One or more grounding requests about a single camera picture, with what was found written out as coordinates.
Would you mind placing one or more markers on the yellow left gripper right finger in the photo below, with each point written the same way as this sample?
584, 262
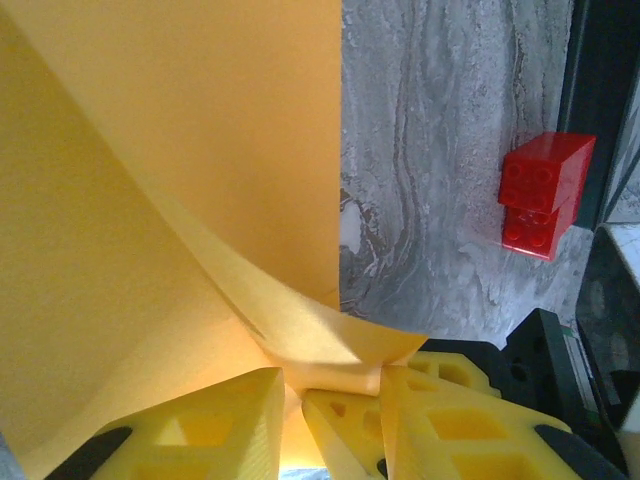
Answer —
475, 440

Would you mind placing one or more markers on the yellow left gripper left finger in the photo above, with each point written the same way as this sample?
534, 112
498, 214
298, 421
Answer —
200, 435

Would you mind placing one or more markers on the red toy brick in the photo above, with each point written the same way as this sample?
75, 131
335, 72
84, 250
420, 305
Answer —
530, 175

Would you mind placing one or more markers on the orange paper sheet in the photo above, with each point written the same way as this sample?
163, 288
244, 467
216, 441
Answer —
175, 125

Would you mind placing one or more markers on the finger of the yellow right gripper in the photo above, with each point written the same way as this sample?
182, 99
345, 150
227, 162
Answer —
350, 435
460, 372

